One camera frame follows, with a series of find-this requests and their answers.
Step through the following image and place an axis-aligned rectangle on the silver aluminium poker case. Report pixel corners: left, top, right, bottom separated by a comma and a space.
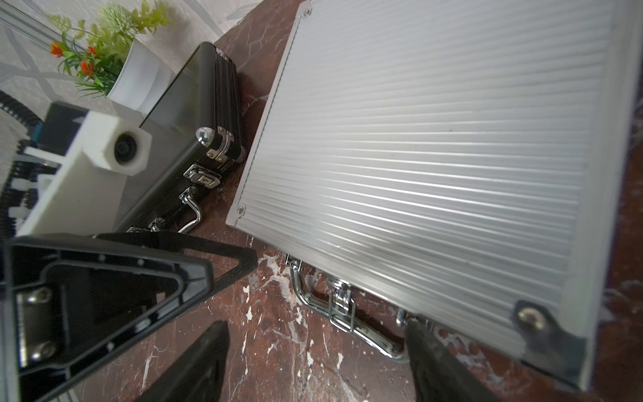
226, 1, 642, 390

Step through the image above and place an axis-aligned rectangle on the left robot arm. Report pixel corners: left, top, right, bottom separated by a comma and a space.
1, 94, 257, 401

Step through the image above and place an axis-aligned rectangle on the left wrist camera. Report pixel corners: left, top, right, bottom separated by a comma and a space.
9, 102, 152, 236

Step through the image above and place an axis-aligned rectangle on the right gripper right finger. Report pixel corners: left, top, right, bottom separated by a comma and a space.
405, 319, 498, 402

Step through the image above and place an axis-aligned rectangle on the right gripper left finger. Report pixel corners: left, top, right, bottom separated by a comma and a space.
137, 321, 230, 402

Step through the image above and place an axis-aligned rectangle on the black poker case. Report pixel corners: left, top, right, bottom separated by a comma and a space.
114, 42, 247, 234

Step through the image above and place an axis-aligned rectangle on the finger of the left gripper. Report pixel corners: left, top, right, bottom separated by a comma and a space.
1, 232, 258, 401

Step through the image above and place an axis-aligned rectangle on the potted plant white pot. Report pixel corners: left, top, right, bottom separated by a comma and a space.
47, 0, 177, 116

